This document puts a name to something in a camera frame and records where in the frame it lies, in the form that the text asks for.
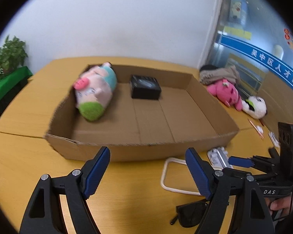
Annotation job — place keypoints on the green cloth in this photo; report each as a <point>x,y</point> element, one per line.
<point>7,82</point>

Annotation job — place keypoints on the beige cloth bundle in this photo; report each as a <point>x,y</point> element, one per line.
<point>219,74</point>

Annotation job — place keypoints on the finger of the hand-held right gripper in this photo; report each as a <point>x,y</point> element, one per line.
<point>239,161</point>
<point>273,153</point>

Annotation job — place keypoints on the cartoon poster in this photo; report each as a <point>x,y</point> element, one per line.
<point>238,7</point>

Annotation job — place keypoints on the pink plush toy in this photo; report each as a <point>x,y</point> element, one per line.
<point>224,92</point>

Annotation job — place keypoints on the black sunglasses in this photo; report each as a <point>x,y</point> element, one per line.
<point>193,213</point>

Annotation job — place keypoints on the glass partition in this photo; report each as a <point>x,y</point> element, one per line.
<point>258,17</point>

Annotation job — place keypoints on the wooden desktop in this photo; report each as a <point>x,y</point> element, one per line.
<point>22,165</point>

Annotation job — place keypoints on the person's right hand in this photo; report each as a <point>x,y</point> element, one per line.
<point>280,204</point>

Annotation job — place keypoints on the small white case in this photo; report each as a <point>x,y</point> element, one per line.
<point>259,129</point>

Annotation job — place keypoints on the silver stapler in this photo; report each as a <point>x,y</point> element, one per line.
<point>218,157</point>

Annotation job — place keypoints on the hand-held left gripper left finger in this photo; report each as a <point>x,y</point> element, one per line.
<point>97,173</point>

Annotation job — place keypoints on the blue banner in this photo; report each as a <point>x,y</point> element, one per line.
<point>258,53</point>

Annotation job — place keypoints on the white flat gadget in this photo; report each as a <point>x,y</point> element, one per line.
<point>274,139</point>

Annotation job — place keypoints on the white plush toy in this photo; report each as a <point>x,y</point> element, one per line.
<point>255,106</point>

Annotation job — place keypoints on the green potted plant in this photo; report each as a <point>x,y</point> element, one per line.
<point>9,56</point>

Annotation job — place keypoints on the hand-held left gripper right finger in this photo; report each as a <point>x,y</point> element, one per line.
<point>199,173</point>

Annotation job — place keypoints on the pig plush toy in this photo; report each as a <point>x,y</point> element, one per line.
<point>95,92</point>

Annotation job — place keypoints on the cardboard box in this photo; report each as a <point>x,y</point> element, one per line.
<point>161,117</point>

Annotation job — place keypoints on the black box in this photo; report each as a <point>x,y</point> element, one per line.
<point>145,89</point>

